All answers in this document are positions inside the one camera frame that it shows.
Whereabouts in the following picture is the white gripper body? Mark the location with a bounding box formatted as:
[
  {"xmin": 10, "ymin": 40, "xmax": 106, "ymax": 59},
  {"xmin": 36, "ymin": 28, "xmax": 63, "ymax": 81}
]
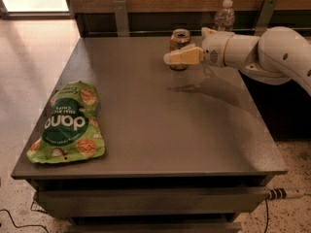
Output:
[{"xmin": 201, "ymin": 27, "xmax": 233, "ymax": 67}]

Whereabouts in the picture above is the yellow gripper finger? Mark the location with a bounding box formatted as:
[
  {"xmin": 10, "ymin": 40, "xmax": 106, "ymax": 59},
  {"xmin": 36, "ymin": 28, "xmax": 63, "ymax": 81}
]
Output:
[{"xmin": 163, "ymin": 44, "xmax": 205, "ymax": 65}]

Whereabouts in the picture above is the orange soda can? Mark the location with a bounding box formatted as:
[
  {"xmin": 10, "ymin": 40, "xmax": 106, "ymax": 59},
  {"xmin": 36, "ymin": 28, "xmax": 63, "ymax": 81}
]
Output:
[{"xmin": 170, "ymin": 28, "xmax": 191, "ymax": 71}]

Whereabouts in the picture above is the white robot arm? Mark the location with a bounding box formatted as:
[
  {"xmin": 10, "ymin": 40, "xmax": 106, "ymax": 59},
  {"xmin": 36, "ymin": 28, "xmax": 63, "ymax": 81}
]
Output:
[{"xmin": 163, "ymin": 26, "xmax": 311, "ymax": 95}]

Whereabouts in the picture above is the green rice chip bag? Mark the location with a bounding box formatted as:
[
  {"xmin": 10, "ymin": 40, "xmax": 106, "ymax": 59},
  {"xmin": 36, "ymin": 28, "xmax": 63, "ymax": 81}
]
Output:
[{"xmin": 26, "ymin": 81, "xmax": 105, "ymax": 164}]

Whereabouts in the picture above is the clear plastic water bottle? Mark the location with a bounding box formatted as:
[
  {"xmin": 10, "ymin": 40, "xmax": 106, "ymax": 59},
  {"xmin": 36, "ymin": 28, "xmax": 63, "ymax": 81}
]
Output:
[{"xmin": 214, "ymin": 0, "xmax": 235, "ymax": 32}]

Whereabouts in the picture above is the grey drawer cabinet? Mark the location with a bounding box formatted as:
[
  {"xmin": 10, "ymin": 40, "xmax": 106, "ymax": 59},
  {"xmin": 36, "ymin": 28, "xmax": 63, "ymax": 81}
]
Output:
[{"xmin": 12, "ymin": 37, "xmax": 287, "ymax": 233}]

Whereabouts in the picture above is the right metal rail bracket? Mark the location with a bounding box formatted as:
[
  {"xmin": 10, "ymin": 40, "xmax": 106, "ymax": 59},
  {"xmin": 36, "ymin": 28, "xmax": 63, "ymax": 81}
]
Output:
[{"xmin": 254, "ymin": 0, "xmax": 279, "ymax": 36}]

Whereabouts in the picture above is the metal rail bracket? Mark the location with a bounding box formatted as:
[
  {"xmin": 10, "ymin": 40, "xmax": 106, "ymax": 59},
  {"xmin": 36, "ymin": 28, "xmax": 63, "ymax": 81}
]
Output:
[
  {"xmin": 254, "ymin": 0, "xmax": 279, "ymax": 36},
  {"xmin": 113, "ymin": 0, "xmax": 130, "ymax": 37}
]

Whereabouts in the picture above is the left metal rail bracket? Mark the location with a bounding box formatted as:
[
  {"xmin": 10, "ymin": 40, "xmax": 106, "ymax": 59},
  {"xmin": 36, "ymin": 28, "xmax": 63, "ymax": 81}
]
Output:
[{"xmin": 113, "ymin": 0, "xmax": 130, "ymax": 37}]

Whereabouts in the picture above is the striped cable plug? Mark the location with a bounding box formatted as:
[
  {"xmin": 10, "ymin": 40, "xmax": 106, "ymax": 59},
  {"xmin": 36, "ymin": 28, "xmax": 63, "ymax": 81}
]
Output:
[{"xmin": 267, "ymin": 188, "xmax": 304, "ymax": 200}]

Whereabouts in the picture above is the black floor cable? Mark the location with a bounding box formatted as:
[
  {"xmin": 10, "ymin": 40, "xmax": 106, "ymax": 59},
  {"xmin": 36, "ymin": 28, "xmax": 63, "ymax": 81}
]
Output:
[{"xmin": 0, "ymin": 209, "xmax": 51, "ymax": 233}]

